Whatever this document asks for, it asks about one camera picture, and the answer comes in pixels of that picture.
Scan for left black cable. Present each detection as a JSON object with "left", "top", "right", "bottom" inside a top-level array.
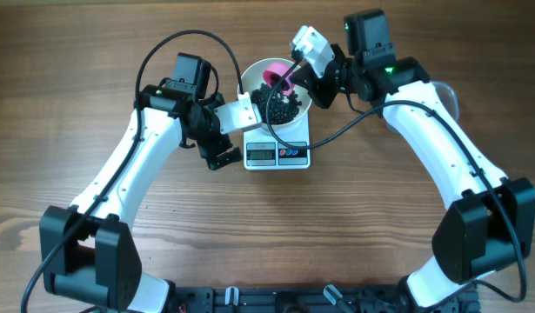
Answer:
[{"left": 19, "top": 29, "right": 244, "bottom": 313}]

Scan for pink scoop with blue handle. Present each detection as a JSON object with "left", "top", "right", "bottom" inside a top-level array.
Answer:
[{"left": 263, "top": 62, "right": 294, "bottom": 96}]

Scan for black cable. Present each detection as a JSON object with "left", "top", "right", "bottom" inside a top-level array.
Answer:
[
  {"left": 264, "top": 58, "right": 528, "bottom": 304},
  {"left": 19, "top": 29, "right": 244, "bottom": 313}
]

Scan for white digital kitchen scale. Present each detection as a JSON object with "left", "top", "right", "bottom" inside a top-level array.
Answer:
[{"left": 244, "top": 113, "right": 311, "bottom": 170}]

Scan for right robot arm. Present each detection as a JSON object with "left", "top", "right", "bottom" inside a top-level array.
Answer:
[{"left": 290, "top": 9, "right": 535, "bottom": 312}]

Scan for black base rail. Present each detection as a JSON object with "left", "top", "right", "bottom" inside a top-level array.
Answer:
[{"left": 166, "top": 284, "right": 481, "bottom": 313}]

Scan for clear plastic container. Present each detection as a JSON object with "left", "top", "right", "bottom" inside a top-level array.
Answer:
[{"left": 383, "top": 81, "right": 459, "bottom": 135}]

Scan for white plastic bowl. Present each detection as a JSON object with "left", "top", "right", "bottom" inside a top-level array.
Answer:
[{"left": 242, "top": 58, "right": 312, "bottom": 131}]

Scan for black beans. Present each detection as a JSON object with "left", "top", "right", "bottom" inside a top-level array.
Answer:
[{"left": 251, "top": 83, "right": 302, "bottom": 125}]

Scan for right black cable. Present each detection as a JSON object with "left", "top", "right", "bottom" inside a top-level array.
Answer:
[{"left": 264, "top": 58, "right": 528, "bottom": 304}]

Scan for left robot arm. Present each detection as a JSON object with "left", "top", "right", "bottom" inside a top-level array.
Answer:
[{"left": 37, "top": 53, "right": 261, "bottom": 312}]

